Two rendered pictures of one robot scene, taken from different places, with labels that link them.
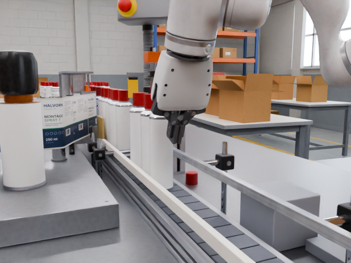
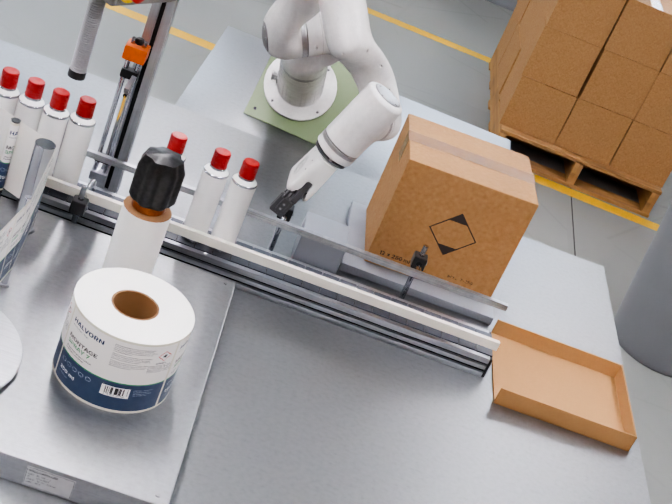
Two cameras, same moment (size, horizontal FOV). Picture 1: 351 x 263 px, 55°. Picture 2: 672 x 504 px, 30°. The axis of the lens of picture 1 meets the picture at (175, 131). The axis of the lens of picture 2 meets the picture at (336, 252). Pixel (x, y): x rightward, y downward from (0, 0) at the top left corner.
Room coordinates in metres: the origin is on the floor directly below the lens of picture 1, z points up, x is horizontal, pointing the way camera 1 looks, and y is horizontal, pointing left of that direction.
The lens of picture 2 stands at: (-0.10, 2.08, 2.19)
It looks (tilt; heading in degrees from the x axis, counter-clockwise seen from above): 29 degrees down; 286
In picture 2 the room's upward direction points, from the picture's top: 24 degrees clockwise
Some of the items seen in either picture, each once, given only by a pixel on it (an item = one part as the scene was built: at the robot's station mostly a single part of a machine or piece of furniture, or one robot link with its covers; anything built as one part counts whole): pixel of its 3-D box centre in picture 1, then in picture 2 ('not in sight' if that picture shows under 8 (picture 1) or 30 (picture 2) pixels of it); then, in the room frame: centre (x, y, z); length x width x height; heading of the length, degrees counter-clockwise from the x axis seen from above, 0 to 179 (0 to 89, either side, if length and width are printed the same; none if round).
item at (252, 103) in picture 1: (244, 96); not in sight; (2.79, -0.56, 0.97); 0.51 x 0.42 x 0.37; 115
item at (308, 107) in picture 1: (279, 122); not in sight; (5.53, -1.71, 0.39); 2.20 x 0.80 x 0.78; 20
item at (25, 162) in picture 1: (20, 119); (141, 225); (0.75, 0.34, 1.03); 0.09 x 0.09 x 0.30
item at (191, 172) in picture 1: (191, 177); not in sight; (0.91, -0.05, 0.85); 0.03 x 0.03 x 0.03
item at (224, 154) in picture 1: (215, 183); (278, 233); (0.66, -0.08, 0.91); 0.07 x 0.03 x 0.17; 113
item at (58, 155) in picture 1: (57, 128); (33, 186); (0.98, 0.34, 0.97); 0.05 x 0.05 x 0.19
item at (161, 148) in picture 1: (161, 142); (235, 204); (0.72, 0.03, 0.98); 0.05 x 0.05 x 0.20
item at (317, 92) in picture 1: (309, 88); not in sight; (4.94, -1.94, 0.97); 0.44 x 0.42 x 0.37; 107
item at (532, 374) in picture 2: not in sight; (561, 383); (0.01, -0.27, 0.85); 0.30 x 0.26 x 0.04; 23
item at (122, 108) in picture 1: (124, 123); (75, 143); (1.03, 0.16, 0.98); 0.05 x 0.05 x 0.20
